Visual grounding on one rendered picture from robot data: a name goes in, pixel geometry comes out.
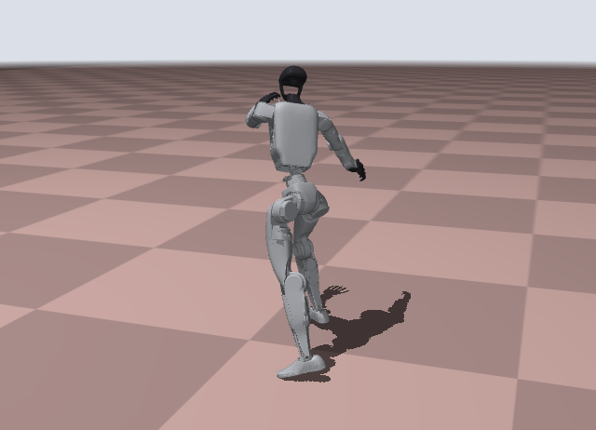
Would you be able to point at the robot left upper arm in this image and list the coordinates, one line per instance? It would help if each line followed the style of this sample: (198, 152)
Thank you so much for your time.
(262, 113)

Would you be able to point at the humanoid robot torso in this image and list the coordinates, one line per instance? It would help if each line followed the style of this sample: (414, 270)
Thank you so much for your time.
(293, 135)

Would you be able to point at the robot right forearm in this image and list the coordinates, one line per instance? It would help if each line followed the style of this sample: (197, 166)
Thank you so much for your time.
(345, 157)

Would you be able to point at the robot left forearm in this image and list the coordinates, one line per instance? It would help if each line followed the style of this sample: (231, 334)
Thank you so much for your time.
(247, 117)

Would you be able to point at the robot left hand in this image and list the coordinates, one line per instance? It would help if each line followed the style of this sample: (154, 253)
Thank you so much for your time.
(269, 97)

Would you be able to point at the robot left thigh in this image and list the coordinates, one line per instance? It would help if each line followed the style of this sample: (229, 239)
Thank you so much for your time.
(279, 237)

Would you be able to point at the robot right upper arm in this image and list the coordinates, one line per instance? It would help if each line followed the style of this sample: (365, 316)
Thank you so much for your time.
(327, 128)

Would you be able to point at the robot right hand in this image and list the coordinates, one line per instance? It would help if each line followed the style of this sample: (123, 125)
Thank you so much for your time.
(360, 170)

